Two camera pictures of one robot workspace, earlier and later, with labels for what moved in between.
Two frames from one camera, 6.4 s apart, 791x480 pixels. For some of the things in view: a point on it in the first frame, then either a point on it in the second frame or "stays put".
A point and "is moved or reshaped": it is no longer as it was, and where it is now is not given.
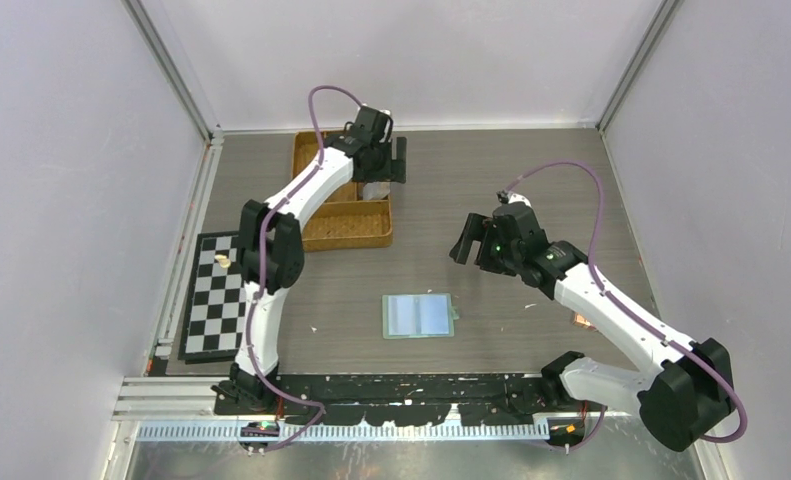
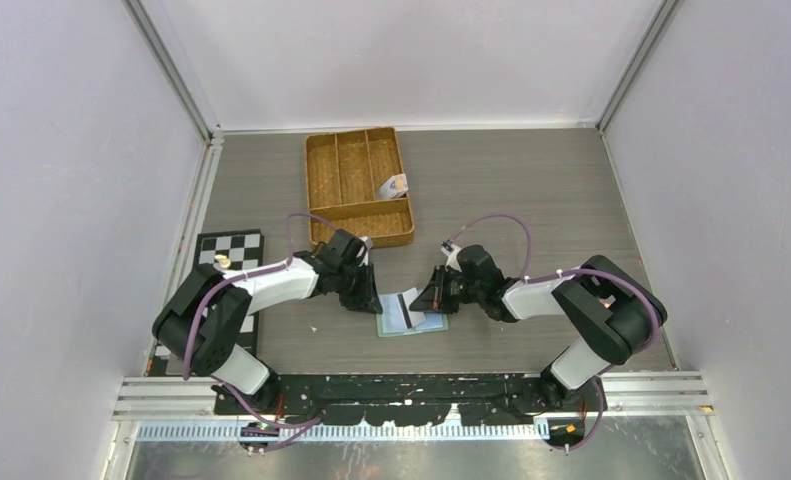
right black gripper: (480, 229) → (434, 297)
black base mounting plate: (391, 398) stays put
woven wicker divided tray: (348, 220) is moved or reshaped
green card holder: (415, 316) is moved or reshaped
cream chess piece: (224, 261) stays put
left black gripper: (393, 170) → (366, 300)
